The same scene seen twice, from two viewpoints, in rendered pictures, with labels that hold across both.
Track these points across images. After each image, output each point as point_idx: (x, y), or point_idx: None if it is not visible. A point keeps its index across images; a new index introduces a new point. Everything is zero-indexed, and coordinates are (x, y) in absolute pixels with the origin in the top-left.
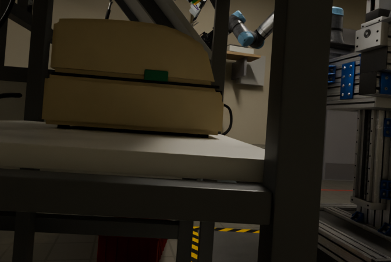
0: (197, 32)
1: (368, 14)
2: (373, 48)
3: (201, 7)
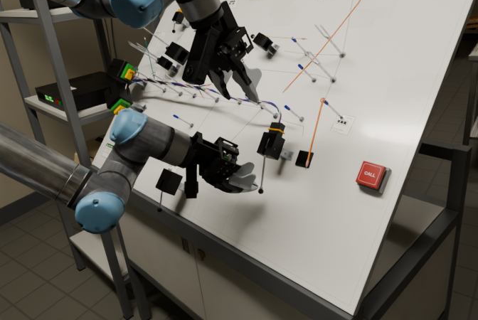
0: (101, 144)
1: None
2: None
3: (210, 80)
